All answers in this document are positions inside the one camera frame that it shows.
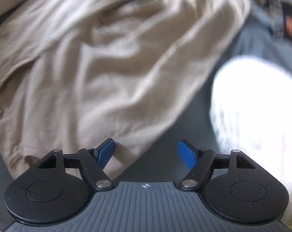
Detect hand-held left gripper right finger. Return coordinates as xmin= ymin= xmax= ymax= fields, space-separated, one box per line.
xmin=178 ymin=139 xmax=255 ymax=191

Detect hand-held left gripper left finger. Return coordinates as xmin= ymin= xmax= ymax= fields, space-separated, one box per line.
xmin=37 ymin=138 xmax=116 ymax=191

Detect beige pants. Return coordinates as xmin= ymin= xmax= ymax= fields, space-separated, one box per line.
xmin=0 ymin=0 xmax=252 ymax=182

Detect white fluffy clothing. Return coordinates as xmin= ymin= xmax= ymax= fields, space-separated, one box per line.
xmin=210 ymin=55 xmax=292 ymax=226

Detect grey blue blanket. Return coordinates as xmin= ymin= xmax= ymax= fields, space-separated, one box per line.
xmin=0 ymin=3 xmax=292 ymax=223

